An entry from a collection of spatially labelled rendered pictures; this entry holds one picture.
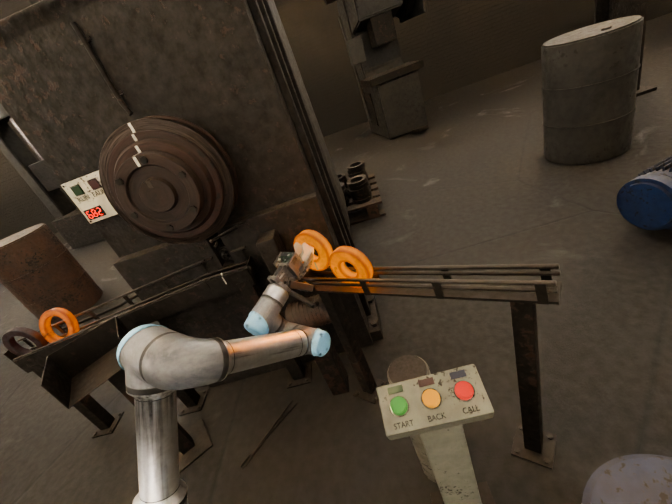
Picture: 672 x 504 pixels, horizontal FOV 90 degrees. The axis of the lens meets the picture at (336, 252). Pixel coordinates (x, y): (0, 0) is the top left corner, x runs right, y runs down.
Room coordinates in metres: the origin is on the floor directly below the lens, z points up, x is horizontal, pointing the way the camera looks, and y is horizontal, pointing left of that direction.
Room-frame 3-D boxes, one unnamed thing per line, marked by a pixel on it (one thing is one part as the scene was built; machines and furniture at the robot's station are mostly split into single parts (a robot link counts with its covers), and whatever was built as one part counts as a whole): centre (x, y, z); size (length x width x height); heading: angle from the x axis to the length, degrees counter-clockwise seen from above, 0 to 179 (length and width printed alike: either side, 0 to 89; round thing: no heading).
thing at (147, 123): (1.32, 0.48, 1.11); 0.47 x 0.06 x 0.47; 81
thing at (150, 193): (1.23, 0.49, 1.11); 0.28 x 0.06 x 0.28; 81
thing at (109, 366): (1.13, 1.02, 0.36); 0.26 x 0.20 x 0.72; 116
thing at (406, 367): (0.66, -0.07, 0.26); 0.12 x 0.12 x 0.52
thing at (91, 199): (1.48, 0.80, 1.15); 0.26 x 0.02 x 0.18; 81
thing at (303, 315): (1.14, 0.17, 0.27); 0.22 x 0.13 x 0.53; 81
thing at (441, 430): (0.49, -0.08, 0.31); 0.24 x 0.16 x 0.62; 81
